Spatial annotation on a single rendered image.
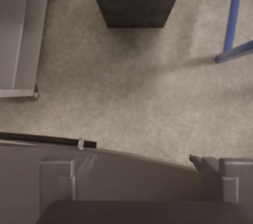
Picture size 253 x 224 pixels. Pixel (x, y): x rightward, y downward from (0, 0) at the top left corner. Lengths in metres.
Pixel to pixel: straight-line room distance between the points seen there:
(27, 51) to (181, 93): 0.66
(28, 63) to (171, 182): 0.86
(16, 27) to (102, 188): 0.72
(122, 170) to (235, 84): 0.92
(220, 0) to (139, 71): 0.46
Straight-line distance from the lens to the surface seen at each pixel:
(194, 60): 1.47
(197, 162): 0.16
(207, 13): 1.51
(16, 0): 1.25
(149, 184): 0.70
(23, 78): 1.38
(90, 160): 0.16
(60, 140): 0.95
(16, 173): 0.67
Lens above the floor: 1.44
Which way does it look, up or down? 88 degrees down
